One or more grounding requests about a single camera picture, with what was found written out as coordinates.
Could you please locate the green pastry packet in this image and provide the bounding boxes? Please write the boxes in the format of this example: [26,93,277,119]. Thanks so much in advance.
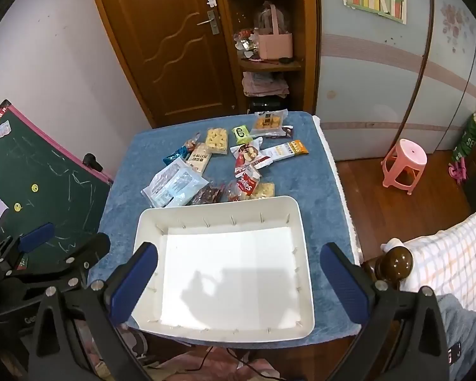
[232,124,254,145]

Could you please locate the pink patterned cloth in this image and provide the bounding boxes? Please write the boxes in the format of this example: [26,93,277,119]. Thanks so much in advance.
[75,321,286,381]

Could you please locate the pile of wrapped candies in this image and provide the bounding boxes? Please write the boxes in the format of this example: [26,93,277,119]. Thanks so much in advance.
[234,28,260,58]

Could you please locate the metal door handle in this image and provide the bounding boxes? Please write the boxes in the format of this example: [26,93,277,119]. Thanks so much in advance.
[196,9,220,34]

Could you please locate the checkered bedsheet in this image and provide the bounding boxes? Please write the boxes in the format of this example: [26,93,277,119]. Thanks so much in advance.
[397,202,476,314]

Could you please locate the grey blanket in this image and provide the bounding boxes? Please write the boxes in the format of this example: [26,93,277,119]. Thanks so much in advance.
[436,294,476,381]

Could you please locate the white plastic bin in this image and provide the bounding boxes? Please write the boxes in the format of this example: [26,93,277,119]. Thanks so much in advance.
[132,195,316,342]

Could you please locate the blue snack packet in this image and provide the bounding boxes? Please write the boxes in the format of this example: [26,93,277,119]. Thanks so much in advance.
[162,146,189,166]

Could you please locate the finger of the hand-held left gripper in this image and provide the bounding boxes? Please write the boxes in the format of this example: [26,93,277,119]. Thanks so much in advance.
[6,233,112,292]
[0,223,56,275]

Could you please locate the wooden corner shelf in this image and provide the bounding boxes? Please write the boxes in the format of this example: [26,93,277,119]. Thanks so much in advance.
[212,0,322,114]

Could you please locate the red packet white lettering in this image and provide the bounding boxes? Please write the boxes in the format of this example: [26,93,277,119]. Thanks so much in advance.
[234,164,261,201]

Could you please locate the sliding door wardrobe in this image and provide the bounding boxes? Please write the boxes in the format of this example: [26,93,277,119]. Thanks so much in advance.
[315,0,476,161]

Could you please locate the green bag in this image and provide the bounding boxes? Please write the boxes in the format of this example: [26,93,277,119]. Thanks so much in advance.
[452,113,476,163]

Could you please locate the folded pink cloths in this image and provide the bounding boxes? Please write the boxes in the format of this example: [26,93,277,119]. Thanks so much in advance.
[242,71,290,97]

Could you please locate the pink plastic stool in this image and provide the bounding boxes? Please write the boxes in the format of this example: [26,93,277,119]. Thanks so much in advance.
[382,139,428,195]

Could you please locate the beige snack packet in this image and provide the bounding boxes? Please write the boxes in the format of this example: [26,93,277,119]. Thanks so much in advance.
[186,142,213,175]

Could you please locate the thin black cable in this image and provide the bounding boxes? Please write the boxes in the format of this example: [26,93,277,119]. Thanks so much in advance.
[190,347,278,379]

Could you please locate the brown bedpost knob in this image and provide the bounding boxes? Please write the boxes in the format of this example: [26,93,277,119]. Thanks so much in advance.
[375,246,415,290]

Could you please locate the clear cashew packet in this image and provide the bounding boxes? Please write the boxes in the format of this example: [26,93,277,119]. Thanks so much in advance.
[204,127,228,155]

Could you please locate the dark brown snack packet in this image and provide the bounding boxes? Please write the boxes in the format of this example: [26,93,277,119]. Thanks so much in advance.
[264,126,294,139]

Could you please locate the dark red clear packet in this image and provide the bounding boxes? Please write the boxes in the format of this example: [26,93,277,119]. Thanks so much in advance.
[188,183,223,206]

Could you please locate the white fluffy cloth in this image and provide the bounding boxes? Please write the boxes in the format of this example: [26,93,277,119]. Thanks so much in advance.
[313,114,362,264]

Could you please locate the red white striped packet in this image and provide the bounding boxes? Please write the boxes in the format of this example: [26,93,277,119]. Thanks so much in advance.
[235,155,272,177]

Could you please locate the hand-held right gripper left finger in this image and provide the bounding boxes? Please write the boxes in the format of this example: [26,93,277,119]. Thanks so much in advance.
[27,241,159,381]

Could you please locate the wooden door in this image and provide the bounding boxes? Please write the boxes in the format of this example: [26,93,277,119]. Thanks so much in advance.
[86,0,239,128]

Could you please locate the pink basket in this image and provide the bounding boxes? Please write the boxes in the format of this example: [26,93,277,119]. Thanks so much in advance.
[254,2,294,60]

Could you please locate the white orange long packet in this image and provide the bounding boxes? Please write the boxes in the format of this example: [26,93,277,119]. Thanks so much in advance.
[261,139,309,165]

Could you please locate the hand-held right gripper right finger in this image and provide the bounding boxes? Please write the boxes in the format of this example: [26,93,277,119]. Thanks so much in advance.
[320,242,451,381]

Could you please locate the orange cracker packet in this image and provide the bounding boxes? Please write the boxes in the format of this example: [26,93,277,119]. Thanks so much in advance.
[249,111,288,137]

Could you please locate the green chalkboard pink frame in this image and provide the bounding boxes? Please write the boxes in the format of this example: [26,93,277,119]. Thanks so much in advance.
[0,99,115,255]

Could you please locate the white red date packet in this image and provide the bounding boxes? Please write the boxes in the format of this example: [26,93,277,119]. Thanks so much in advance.
[230,138,263,166]

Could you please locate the pink plastic toy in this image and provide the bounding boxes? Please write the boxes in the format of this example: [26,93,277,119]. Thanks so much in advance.
[449,159,466,185]

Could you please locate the clear pale cracker packet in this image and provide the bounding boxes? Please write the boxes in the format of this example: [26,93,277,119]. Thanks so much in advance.
[248,182,276,200]

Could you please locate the black box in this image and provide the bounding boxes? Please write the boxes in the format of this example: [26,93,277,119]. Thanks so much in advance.
[248,96,290,112]

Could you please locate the black chalkboard knob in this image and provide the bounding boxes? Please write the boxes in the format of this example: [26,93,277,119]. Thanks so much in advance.
[83,153,104,173]

